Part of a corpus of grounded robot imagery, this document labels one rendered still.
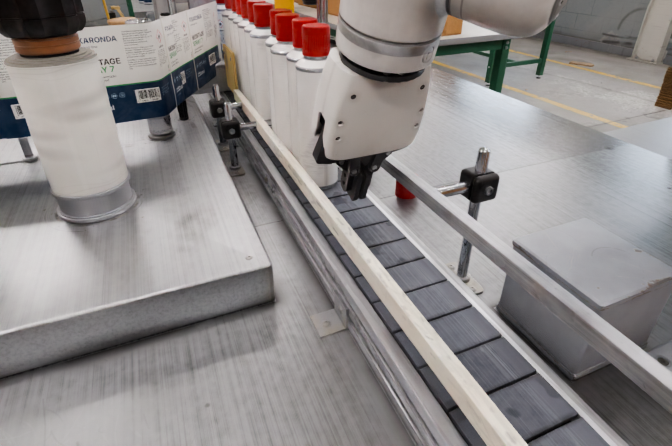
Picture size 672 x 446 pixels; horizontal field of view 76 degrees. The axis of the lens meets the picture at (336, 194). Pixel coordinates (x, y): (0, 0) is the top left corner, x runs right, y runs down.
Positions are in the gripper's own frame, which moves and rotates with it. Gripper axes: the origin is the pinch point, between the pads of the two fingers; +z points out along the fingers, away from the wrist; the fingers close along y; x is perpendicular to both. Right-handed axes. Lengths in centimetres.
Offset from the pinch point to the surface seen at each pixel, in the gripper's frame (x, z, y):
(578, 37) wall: -349, 217, -525
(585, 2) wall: -366, 177, -526
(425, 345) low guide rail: 20.4, -4.1, 4.1
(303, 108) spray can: -11.5, -1.6, 2.3
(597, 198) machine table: 5.1, 10.3, -40.2
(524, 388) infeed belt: 25.3, -2.6, -2.1
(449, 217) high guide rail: 11.5, -5.7, -3.0
